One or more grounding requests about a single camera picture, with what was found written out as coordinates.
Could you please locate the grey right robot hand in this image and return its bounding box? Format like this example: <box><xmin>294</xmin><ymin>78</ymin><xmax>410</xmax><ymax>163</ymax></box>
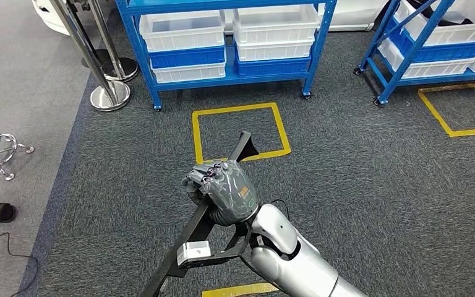
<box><xmin>181</xmin><ymin>160</ymin><xmax>260</xmax><ymax>227</ymax></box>

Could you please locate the black plastic bracket part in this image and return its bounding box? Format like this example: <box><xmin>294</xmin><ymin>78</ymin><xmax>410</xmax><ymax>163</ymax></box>
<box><xmin>139</xmin><ymin>131</ymin><xmax>260</xmax><ymax>297</ymax></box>

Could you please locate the blue metal shelf rack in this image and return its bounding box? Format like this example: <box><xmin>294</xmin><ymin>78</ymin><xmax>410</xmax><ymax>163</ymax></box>
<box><xmin>114</xmin><ymin>0</ymin><xmax>339</xmax><ymax>112</ymax></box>
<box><xmin>353</xmin><ymin>0</ymin><xmax>475</xmax><ymax>106</ymax></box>

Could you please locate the white car with red stripe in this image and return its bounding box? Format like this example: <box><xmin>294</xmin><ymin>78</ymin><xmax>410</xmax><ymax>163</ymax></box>
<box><xmin>32</xmin><ymin>0</ymin><xmax>390</xmax><ymax>36</ymax></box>

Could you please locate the black camera bracket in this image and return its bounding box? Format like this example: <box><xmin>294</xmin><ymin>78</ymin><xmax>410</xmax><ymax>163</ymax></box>
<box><xmin>178</xmin><ymin>221</ymin><xmax>255</xmax><ymax>272</ymax></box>

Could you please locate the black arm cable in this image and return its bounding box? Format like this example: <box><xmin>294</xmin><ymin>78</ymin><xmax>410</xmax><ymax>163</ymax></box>
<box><xmin>270</xmin><ymin>199</ymin><xmax>291</xmax><ymax>222</ymax></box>

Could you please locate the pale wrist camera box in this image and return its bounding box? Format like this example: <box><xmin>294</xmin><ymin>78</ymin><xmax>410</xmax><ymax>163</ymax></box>
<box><xmin>176</xmin><ymin>241</ymin><xmax>213</xmax><ymax>267</ymax></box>

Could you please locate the chrome stanchion post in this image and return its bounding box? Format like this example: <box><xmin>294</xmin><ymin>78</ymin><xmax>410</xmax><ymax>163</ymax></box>
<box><xmin>49</xmin><ymin>0</ymin><xmax>131</xmax><ymax>112</ymax></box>
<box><xmin>85</xmin><ymin>0</ymin><xmax>139</xmax><ymax>83</ymax></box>

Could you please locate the dark base stanchion post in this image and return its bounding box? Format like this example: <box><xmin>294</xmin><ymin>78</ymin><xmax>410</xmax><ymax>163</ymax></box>
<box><xmin>80</xmin><ymin>48</ymin><xmax>113</xmax><ymax>69</ymax></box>

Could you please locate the black floor cable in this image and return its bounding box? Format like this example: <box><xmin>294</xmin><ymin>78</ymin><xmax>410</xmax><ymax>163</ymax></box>
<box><xmin>0</xmin><ymin>233</ymin><xmax>40</xmax><ymax>297</ymax></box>

